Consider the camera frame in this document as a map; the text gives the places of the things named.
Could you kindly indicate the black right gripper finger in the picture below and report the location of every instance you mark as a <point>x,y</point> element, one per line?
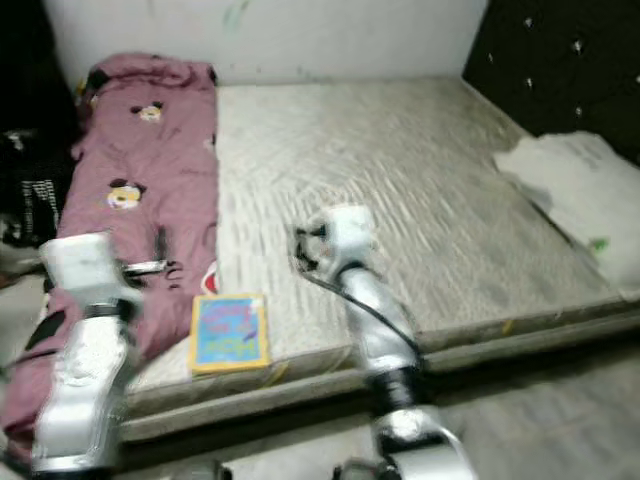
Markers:
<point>304,248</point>

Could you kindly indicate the colourful children's board book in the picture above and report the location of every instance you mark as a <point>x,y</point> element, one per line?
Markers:
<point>228,335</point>

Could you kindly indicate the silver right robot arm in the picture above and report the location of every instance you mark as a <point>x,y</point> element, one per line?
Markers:
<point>390,340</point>

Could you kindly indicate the white quilted mattress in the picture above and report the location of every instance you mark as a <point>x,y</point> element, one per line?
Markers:
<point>360,180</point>

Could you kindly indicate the pink cartoon print blanket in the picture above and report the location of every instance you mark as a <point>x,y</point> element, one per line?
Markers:
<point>150,170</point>

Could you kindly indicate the grey robot left leg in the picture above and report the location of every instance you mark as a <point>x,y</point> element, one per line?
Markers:
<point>200,472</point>

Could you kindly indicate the grey robot leg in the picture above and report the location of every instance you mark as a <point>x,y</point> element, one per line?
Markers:
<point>200,472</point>
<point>360,470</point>

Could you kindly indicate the grey robot right leg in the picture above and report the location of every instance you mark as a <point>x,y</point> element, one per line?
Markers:
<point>360,470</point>

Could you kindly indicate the white pillow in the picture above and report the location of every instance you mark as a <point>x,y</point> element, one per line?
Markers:
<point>570,190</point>

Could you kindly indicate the black tufted headboard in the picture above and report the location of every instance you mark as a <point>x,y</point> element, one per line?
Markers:
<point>550,60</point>

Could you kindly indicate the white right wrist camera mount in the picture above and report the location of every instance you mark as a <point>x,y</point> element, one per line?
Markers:
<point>350,232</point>

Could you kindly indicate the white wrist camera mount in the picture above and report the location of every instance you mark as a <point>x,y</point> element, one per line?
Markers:
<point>85,262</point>
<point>350,232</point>

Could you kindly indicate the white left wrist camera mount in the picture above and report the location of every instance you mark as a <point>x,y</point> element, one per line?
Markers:
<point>85,262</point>

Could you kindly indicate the black bed frame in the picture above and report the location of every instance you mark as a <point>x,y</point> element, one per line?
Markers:
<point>310,412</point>

